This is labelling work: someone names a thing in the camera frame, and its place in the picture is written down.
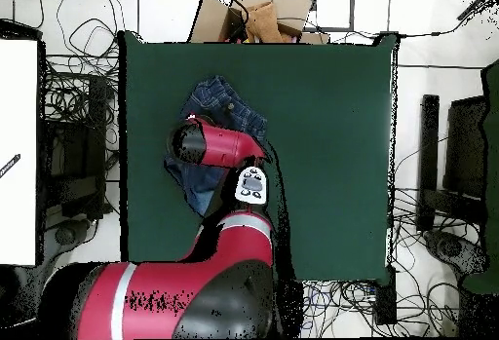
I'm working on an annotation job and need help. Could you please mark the blue denim jeans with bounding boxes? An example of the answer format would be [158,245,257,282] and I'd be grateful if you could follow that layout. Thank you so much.
[163,74,269,218]

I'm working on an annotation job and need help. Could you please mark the black flat panel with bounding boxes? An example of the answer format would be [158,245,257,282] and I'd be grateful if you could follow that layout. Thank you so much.
[443,95,488,201]

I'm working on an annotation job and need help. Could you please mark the brown cardboard box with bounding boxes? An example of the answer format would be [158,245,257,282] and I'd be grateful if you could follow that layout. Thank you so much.
[187,0,331,45]

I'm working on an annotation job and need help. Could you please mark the tan cloth in box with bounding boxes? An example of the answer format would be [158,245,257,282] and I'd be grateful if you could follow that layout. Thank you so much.
[244,1,284,44]

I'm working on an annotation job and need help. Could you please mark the black equipment rack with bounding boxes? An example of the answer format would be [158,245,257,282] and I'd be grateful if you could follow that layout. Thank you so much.
[38,74,108,220]

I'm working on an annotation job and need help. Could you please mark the dark green table cloth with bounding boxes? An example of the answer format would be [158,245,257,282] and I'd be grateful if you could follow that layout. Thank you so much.
[117,29,401,286]

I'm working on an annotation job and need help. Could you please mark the white board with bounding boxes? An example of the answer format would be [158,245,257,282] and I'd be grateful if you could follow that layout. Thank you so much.
[0,38,39,267]

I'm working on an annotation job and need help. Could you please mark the black strip with white print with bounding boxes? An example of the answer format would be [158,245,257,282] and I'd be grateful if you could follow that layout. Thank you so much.
[0,153,21,179]

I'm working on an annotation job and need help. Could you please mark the black table leg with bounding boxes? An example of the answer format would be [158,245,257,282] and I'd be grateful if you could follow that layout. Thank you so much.
[374,267,398,325]

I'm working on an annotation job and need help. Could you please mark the dark green cloth sheet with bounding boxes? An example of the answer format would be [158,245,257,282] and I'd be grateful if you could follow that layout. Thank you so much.
[463,58,499,294]

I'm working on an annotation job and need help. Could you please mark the black cable tangle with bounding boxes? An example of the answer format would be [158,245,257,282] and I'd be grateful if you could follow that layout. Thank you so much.
[301,279,461,337]
[38,0,122,123]

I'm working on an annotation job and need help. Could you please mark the dark metal frame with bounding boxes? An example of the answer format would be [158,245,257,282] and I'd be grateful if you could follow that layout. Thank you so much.
[297,0,356,33]

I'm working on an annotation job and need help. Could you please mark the black upright post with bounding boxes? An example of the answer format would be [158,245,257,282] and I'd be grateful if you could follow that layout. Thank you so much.
[416,94,441,234]

